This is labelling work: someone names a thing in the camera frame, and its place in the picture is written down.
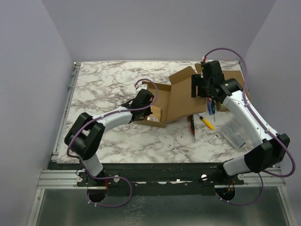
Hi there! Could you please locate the brown cardboard express box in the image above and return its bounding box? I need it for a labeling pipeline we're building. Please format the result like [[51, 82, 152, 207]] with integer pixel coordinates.
[[134, 65, 208, 129]]

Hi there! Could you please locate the red black utility knife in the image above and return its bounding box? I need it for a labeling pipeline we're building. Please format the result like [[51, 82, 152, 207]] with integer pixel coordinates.
[[189, 115, 195, 142]]

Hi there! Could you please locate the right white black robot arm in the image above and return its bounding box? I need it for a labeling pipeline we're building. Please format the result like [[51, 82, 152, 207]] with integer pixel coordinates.
[[191, 60, 290, 184]]

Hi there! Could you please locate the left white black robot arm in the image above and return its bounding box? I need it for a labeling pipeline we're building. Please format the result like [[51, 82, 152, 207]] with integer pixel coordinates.
[[64, 89, 154, 186]]

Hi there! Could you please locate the clear plastic screw box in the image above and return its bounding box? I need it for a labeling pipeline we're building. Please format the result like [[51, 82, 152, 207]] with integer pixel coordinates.
[[219, 118, 247, 148]]

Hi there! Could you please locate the blue red screwdriver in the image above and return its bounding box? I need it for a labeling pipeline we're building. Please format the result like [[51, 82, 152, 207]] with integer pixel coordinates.
[[206, 98, 213, 115]]

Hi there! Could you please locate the green black screwdriver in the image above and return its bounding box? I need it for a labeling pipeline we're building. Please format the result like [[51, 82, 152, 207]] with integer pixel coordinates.
[[211, 99, 215, 121]]

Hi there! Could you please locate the small silver metal piece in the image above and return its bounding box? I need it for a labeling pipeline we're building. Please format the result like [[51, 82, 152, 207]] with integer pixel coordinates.
[[208, 134, 219, 143]]

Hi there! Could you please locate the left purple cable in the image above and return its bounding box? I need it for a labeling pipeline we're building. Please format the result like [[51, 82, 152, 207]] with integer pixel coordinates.
[[66, 78, 159, 208]]

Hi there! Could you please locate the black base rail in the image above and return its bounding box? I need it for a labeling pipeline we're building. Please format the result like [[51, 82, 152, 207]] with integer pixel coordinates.
[[48, 162, 244, 196]]

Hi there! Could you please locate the aluminium extrusion frame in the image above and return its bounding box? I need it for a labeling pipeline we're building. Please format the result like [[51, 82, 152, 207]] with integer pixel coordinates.
[[30, 61, 294, 226]]

